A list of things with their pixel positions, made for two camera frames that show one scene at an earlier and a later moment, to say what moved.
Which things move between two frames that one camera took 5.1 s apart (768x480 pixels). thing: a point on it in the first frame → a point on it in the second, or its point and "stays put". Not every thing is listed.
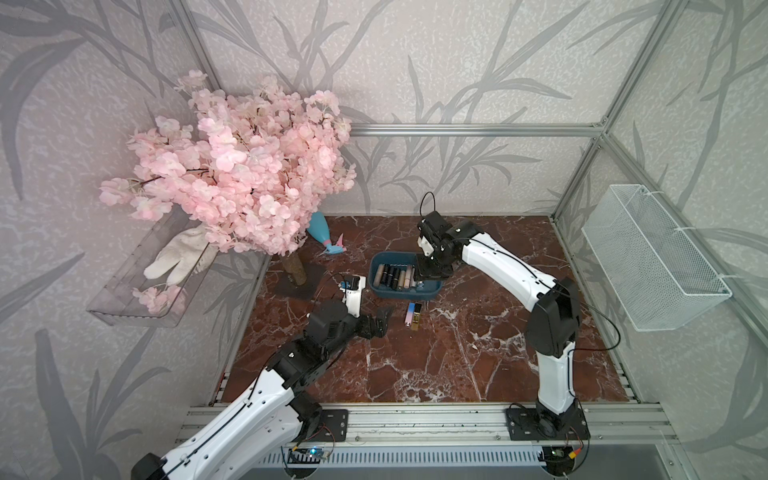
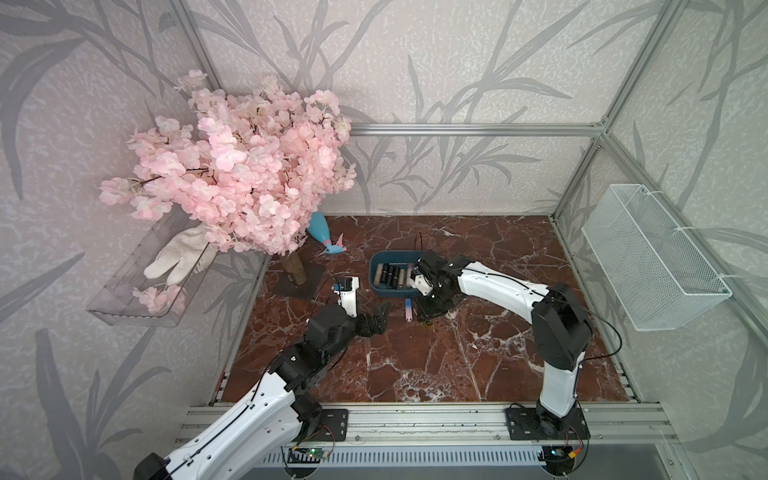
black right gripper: x=422 y=275 → x=424 y=313
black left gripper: x=380 y=327 stays put
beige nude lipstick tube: x=378 y=276 stays put
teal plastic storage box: x=430 y=288 stays put
